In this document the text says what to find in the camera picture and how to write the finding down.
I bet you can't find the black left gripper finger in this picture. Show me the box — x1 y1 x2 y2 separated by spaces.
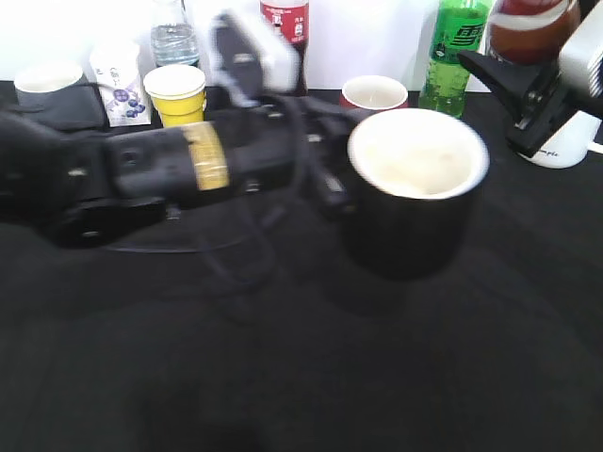
301 97 375 139
310 158 353 218

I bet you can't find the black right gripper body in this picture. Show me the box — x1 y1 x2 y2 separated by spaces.
515 63 569 137

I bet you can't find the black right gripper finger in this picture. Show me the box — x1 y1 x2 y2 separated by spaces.
458 51 556 111
505 103 578 158

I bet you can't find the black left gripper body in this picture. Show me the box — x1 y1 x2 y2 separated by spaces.
225 95 319 197

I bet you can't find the Nescafe coffee bottle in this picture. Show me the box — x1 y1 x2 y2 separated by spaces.
486 1 581 65

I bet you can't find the black mug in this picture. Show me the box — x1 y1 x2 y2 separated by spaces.
342 108 490 280

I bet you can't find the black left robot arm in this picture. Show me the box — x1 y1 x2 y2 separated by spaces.
1 95 368 248

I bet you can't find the white mug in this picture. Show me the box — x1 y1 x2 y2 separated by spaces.
524 111 601 170

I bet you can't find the red mug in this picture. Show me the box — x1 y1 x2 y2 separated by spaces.
339 75 409 112

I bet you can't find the green sprite bottle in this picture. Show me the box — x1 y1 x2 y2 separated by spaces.
418 0 493 119

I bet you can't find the grey mug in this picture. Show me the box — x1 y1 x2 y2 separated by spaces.
13 60 106 132

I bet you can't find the yellow paper cup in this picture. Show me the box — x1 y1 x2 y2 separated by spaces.
143 64 206 127

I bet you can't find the cola bottle red label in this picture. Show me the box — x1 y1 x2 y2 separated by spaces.
259 0 310 97

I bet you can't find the clear water bottle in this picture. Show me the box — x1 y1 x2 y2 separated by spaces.
150 0 200 67

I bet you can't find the white blueberry milk carton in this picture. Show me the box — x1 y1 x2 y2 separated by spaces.
90 40 152 127

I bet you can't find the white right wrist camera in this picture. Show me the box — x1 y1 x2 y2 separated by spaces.
558 1 602 119

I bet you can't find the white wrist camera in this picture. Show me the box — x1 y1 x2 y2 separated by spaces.
558 1 602 119
212 8 301 107

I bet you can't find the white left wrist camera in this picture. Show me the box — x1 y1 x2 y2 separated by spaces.
212 8 301 107

